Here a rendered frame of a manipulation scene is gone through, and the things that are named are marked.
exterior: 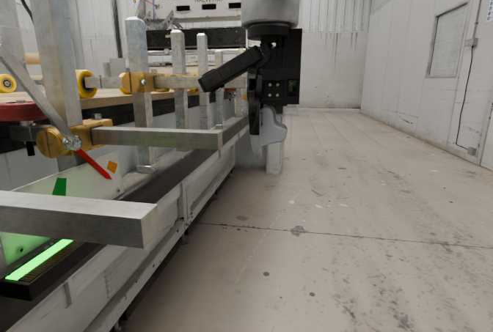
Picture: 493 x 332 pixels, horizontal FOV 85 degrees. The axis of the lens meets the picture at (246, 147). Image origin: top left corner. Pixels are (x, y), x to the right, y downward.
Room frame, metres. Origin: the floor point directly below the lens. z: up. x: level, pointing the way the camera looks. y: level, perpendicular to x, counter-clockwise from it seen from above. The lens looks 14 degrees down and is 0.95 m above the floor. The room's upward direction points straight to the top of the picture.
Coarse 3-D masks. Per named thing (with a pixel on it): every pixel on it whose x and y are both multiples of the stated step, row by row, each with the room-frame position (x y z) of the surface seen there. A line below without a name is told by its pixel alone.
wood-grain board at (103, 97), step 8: (0, 96) 0.91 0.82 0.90; (8, 96) 0.91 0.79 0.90; (16, 96) 0.91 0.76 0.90; (24, 96) 0.91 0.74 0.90; (96, 96) 0.91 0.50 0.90; (104, 96) 0.91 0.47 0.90; (112, 96) 0.91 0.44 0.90; (120, 96) 0.92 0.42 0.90; (128, 96) 0.97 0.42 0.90; (152, 96) 1.12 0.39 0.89; (160, 96) 1.19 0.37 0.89; (168, 96) 1.26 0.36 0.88; (88, 104) 0.77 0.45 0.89; (96, 104) 0.81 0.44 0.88; (104, 104) 0.84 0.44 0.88; (112, 104) 0.88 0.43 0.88; (120, 104) 0.92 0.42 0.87
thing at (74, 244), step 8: (64, 248) 0.36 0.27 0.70; (72, 248) 0.36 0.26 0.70; (56, 256) 0.34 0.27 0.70; (64, 256) 0.34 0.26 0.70; (40, 264) 0.32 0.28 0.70; (48, 264) 0.32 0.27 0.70; (32, 272) 0.31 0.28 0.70; (40, 272) 0.31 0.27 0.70; (24, 280) 0.29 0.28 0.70; (32, 280) 0.29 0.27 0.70
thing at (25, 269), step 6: (60, 240) 0.38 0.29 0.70; (66, 240) 0.38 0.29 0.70; (72, 240) 0.38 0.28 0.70; (54, 246) 0.36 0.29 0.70; (60, 246) 0.36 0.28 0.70; (48, 252) 0.35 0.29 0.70; (54, 252) 0.35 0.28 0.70; (36, 258) 0.34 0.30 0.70; (42, 258) 0.34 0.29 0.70; (30, 264) 0.32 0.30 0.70; (36, 264) 0.32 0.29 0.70; (18, 270) 0.31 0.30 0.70; (24, 270) 0.31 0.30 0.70; (12, 276) 0.30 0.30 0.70; (18, 276) 0.30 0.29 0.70
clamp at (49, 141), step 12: (84, 120) 0.54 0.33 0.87; (96, 120) 0.54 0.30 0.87; (108, 120) 0.55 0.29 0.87; (48, 132) 0.44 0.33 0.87; (72, 132) 0.46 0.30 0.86; (84, 132) 0.49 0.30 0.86; (48, 144) 0.44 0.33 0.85; (60, 144) 0.44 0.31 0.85; (84, 144) 0.48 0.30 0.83; (96, 144) 0.51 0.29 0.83; (48, 156) 0.44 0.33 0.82
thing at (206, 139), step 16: (16, 128) 0.53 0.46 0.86; (32, 128) 0.53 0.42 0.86; (96, 128) 0.51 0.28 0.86; (112, 128) 0.51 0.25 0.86; (128, 128) 0.51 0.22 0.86; (144, 128) 0.51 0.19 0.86; (160, 128) 0.51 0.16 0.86; (112, 144) 0.50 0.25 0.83; (128, 144) 0.49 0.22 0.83; (144, 144) 0.48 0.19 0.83; (160, 144) 0.48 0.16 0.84; (176, 144) 0.47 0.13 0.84; (192, 144) 0.47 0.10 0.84; (208, 144) 0.46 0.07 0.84
